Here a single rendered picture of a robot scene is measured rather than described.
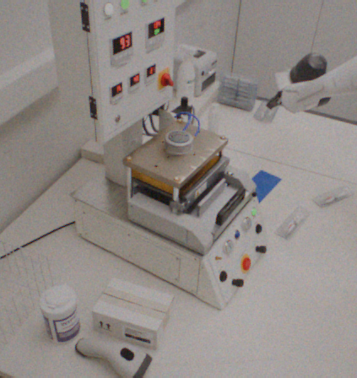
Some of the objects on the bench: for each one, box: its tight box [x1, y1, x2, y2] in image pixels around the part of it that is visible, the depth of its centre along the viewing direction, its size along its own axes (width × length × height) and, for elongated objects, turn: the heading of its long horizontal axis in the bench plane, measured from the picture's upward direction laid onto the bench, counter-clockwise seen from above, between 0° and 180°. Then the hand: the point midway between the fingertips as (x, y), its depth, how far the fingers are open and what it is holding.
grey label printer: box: [173, 43, 218, 96], centre depth 222 cm, size 25×20×17 cm
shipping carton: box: [92, 278, 175, 351], centre depth 122 cm, size 19×13×9 cm
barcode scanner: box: [75, 338, 152, 378], centre depth 112 cm, size 20×8×8 cm, turn 64°
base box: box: [72, 197, 269, 311], centre depth 146 cm, size 54×38×17 cm
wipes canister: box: [39, 284, 80, 345], centre depth 116 cm, size 9×9×15 cm
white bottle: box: [208, 103, 220, 134], centre depth 198 cm, size 5×5×14 cm
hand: (272, 103), depth 190 cm, fingers closed
